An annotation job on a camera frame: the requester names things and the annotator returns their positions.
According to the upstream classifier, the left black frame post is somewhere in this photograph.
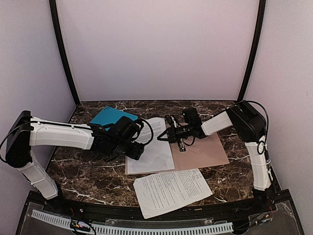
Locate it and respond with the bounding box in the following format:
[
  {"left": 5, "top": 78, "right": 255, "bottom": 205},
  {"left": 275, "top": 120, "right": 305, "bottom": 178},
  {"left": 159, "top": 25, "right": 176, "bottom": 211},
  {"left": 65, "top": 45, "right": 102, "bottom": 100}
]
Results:
[{"left": 49, "top": 0, "right": 81, "bottom": 106}]

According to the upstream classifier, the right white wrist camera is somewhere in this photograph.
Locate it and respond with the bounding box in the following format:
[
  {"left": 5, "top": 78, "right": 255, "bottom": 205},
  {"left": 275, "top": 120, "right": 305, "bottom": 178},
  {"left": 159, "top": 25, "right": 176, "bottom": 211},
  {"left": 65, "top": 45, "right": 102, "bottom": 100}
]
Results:
[{"left": 164, "top": 115, "right": 177, "bottom": 128}]

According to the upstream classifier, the black front rail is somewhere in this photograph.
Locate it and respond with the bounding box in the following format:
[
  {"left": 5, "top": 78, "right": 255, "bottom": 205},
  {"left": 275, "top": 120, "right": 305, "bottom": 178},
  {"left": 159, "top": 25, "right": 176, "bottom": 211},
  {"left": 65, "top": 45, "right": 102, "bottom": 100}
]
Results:
[{"left": 20, "top": 190, "right": 298, "bottom": 235}]

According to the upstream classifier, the tan folder metal clip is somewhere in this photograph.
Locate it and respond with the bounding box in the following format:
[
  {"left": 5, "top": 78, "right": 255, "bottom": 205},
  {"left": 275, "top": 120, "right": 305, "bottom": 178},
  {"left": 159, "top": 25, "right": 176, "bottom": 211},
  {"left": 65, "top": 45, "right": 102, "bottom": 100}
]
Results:
[{"left": 178, "top": 139, "right": 186, "bottom": 152}]

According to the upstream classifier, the teal folder with black inside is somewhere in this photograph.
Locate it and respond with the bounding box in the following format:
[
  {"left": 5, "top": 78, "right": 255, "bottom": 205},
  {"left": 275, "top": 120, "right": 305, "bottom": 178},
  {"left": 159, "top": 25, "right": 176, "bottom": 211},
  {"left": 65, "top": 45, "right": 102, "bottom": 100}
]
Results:
[{"left": 88, "top": 106, "right": 140, "bottom": 130}]

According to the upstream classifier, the white slotted cable duct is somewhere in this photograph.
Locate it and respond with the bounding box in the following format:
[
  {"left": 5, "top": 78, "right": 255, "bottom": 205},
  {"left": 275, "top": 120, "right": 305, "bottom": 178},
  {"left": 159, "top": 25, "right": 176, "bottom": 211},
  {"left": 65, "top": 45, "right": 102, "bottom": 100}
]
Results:
[{"left": 31, "top": 209, "right": 234, "bottom": 235}]

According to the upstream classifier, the black frame post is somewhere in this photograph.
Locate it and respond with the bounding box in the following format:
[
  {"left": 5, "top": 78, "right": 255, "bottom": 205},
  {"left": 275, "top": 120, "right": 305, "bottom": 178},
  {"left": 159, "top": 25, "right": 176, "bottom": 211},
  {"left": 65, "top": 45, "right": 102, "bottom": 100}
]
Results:
[
  {"left": 49, "top": 0, "right": 81, "bottom": 106},
  {"left": 236, "top": 0, "right": 267, "bottom": 102}
]

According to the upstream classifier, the right black frame post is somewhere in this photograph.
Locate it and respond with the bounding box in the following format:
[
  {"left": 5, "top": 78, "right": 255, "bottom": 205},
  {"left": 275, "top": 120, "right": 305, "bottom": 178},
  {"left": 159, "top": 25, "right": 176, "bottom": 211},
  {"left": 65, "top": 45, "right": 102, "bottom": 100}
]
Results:
[{"left": 236, "top": 0, "right": 267, "bottom": 102}]

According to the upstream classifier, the tan brown folder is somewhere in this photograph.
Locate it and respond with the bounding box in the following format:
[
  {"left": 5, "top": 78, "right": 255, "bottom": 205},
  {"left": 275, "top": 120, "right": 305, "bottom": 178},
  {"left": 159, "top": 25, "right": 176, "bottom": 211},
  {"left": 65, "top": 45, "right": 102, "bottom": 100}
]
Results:
[{"left": 124, "top": 133, "right": 230, "bottom": 175}]

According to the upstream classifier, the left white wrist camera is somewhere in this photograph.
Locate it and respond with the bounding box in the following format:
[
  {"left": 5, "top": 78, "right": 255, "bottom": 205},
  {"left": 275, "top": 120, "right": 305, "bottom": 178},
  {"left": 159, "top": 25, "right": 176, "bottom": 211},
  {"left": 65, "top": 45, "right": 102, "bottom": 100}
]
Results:
[{"left": 135, "top": 119, "right": 144, "bottom": 132}]

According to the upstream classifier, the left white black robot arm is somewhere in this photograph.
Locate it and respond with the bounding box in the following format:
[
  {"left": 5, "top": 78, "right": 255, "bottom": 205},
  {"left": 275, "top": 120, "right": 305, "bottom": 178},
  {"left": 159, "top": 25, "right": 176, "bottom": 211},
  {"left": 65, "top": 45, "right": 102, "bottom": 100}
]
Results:
[{"left": 1, "top": 111, "right": 146, "bottom": 200}]

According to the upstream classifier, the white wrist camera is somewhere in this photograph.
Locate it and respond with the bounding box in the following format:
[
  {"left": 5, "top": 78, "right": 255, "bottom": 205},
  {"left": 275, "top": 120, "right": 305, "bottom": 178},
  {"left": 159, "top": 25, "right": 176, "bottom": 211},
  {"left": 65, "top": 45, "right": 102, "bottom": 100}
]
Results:
[
  {"left": 135, "top": 119, "right": 144, "bottom": 132},
  {"left": 164, "top": 115, "right": 177, "bottom": 128}
]

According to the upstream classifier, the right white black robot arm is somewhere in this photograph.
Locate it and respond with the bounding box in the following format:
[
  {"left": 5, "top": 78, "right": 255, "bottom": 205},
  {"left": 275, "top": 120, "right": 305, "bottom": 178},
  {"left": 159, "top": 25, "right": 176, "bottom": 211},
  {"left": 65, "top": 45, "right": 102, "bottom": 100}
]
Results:
[{"left": 157, "top": 100, "right": 273, "bottom": 199}]

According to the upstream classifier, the printed paper sheet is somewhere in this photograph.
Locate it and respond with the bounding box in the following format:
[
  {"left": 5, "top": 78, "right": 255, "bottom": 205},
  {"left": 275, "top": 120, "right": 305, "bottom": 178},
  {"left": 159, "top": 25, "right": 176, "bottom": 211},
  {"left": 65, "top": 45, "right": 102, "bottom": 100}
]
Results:
[
  {"left": 125, "top": 117, "right": 175, "bottom": 175},
  {"left": 133, "top": 168, "right": 213, "bottom": 219}
]

